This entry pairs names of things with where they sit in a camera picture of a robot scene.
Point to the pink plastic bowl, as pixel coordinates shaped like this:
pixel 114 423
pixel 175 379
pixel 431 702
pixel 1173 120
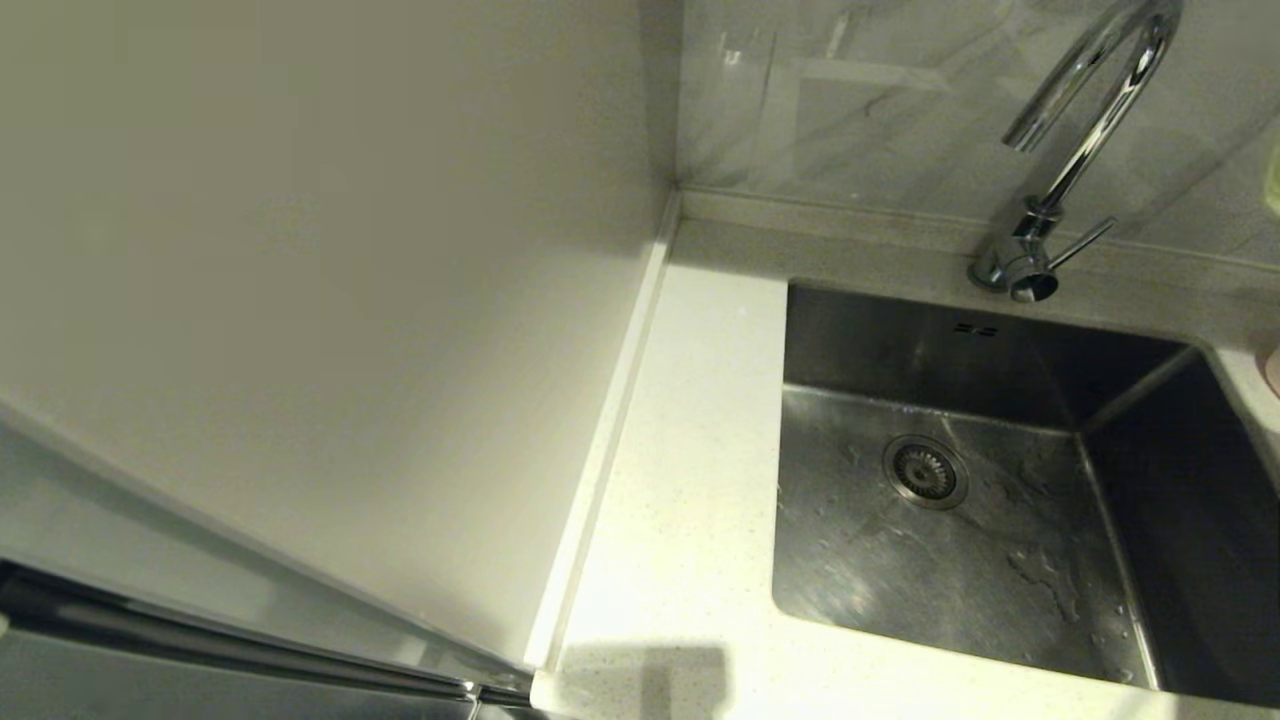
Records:
pixel 1274 370

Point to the yellow plastic bowl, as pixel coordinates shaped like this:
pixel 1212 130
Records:
pixel 1275 180

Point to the stainless steel sink basin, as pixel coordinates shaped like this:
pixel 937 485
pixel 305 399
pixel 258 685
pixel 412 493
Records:
pixel 880 590

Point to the round metal drain strainer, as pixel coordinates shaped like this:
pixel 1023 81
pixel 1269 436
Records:
pixel 925 472

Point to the white tall cabinet side panel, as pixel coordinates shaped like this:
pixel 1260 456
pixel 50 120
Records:
pixel 300 250

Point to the chrome gooseneck faucet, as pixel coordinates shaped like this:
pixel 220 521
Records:
pixel 1025 265

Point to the dark metal door trim bar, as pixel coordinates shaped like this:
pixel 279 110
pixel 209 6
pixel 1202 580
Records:
pixel 200 645

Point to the grey appliance door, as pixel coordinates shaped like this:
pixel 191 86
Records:
pixel 100 525

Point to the glossy grey door panel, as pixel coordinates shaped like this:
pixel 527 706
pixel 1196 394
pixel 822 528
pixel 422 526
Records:
pixel 100 695

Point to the small chrome door bracket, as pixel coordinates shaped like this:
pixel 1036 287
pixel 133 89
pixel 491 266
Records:
pixel 472 692

